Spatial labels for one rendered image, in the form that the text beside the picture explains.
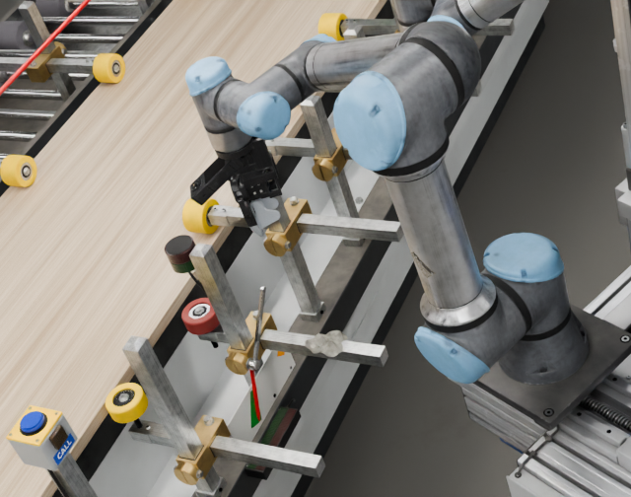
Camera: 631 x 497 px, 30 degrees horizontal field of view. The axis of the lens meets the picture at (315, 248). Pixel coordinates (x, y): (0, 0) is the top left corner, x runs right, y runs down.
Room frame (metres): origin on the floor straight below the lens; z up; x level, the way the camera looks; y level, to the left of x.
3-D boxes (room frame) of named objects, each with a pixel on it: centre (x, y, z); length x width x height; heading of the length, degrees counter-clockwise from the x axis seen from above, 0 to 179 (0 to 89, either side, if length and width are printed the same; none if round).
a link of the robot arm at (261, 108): (1.65, 0.00, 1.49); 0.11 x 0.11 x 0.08; 30
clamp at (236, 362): (1.85, 0.20, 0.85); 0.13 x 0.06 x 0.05; 142
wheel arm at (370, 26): (2.64, -0.44, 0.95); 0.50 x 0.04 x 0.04; 52
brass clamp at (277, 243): (2.04, 0.04, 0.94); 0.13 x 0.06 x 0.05; 142
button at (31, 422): (1.42, 0.52, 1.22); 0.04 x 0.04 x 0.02
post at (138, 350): (1.63, 0.36, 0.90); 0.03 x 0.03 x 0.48; 52
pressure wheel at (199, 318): (1.93, 0.27, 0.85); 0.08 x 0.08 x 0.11
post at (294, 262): (2.02, 0.05, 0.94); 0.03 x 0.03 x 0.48; 52
